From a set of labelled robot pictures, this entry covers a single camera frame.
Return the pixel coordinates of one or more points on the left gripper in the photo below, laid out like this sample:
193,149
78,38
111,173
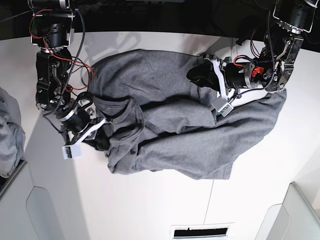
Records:
211,74

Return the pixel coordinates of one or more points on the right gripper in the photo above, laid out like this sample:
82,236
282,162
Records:
96,134

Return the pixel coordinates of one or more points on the grey t-shirt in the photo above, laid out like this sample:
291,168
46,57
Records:
159,120

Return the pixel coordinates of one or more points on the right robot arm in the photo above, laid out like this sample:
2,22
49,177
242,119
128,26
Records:
58,29

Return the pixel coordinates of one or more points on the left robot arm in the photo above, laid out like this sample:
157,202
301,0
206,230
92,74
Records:
268,70

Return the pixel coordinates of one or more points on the grey clothes pile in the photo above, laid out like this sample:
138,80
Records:
12,135

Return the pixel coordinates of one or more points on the white left bin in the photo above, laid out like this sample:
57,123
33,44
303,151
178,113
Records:
27,211

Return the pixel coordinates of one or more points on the white bin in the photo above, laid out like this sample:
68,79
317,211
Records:
27,211
293,219

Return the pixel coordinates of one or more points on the white right bin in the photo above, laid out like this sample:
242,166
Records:
293,219

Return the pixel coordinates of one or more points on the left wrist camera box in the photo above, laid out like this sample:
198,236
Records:
222,106

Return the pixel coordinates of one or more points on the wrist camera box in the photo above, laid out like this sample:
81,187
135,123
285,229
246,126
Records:
222,106
71,151

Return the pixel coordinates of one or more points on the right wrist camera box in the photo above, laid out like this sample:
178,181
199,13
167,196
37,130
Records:
71,151

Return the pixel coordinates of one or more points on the table cable grommet slot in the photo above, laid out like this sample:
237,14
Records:
217,231

